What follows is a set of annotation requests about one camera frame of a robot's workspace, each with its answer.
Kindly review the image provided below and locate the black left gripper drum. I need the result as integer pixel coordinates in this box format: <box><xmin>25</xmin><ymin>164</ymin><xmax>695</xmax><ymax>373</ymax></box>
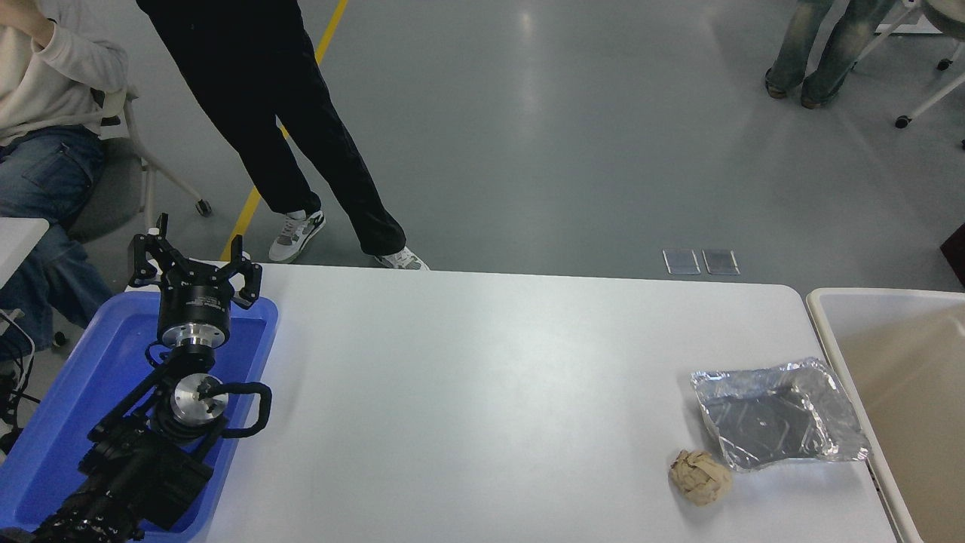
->
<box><xmin>155</xmin><ymin>269</ymin><xmax>234</xmax><ymax>333</ymax></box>

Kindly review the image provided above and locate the person's hand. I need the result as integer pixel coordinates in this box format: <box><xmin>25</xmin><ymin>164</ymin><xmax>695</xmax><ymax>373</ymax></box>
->
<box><xmin>0</xmin><ymin>0</ymin><xmax>55</xmax><ymax>40</ymax></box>

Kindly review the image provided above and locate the grey wheeled chair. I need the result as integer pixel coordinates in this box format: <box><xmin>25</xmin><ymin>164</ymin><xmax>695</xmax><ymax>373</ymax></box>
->
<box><xmin>49</xmin><ymin>81</ymin><xmax>212</xmax><ymax>349</ymax></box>

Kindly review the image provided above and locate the small white table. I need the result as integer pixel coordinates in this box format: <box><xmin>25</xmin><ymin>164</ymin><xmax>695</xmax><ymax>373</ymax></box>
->
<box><xmin>0</xmin><ymin>218</ymin><xmax>49</xmax><ymax>288</ymax></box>

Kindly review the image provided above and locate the blue plastic tray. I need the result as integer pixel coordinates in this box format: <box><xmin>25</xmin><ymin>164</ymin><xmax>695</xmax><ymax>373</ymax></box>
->
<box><xmin>0</xmin><ymin>290</ymin><xmax>278</xmax><ymax>541</ymax></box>

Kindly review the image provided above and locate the standing person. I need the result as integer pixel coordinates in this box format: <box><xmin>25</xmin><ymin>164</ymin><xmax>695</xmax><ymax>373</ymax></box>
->
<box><xmin>136</xmin><ymin>0</ymin><xmax>431</xmax><ymax>272</ymax></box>

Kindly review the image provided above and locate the seated person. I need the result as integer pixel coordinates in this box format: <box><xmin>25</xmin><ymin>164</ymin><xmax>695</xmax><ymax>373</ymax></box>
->
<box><xmin>0</xmin><ymin>0</ymin><xmax>131</xmax><ymax>359</ymax></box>

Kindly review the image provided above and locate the crumpled tan paper ball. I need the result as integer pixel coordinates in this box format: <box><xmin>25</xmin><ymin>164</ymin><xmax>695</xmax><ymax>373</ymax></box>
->
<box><xmin>668</xmin><ymin>449</ymin><xmax>734</xmax><ymax>507</ymax></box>

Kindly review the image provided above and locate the crinkled foil tray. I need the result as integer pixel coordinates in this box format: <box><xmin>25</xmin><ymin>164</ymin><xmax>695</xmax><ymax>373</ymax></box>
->
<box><xmin>691</xmin><ymin>357</ymin><xmax>872</xmax><ymax>474</ymax></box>

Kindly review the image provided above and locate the large pale bin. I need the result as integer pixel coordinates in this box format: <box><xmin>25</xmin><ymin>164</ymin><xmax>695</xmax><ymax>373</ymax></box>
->
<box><xmin>805</xmin><ymin>287</ymin><xmax>965</xmax><ymax>543</ymax></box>

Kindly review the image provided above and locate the dark brown object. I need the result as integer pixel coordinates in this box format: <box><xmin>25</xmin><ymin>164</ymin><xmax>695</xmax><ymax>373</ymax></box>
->
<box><xmin>939</xmin><ymin>222</ymin><xmax>965</xmax><ymax>289</ymax></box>

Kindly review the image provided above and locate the black cable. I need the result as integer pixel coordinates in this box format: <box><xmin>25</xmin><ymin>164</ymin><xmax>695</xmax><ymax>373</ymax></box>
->
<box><xmin>0</xmin><ymin>311</ymin><xmax>40</xmax><ymax>434</ymax></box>

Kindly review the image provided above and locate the white wheeled chair frame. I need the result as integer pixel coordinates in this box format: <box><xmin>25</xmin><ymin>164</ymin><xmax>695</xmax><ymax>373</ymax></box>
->
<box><xmin>843</xmin><ymin>0</ymin><xmax>965</xmax><ymax>150</ymax></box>

